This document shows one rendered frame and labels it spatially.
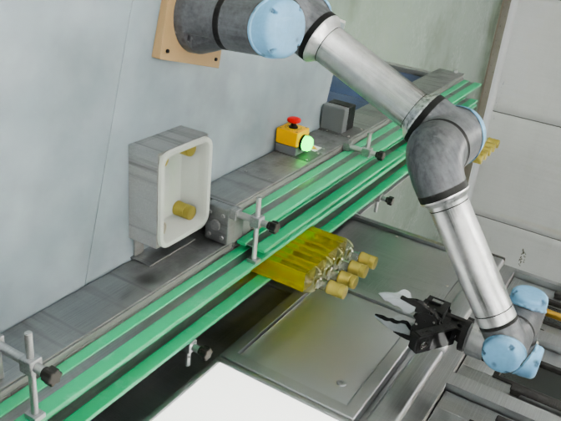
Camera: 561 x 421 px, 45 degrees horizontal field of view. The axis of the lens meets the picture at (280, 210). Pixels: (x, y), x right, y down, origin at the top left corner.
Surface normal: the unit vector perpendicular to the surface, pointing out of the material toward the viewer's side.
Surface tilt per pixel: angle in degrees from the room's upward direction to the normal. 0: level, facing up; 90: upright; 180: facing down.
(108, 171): 0
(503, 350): 91
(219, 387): 90
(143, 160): 90
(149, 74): 0
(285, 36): 9
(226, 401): 90
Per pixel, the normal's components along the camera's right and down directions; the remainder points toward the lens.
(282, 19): 0.77, 0.29
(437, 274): 0.09, -0.89
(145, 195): -0.52, 0.33
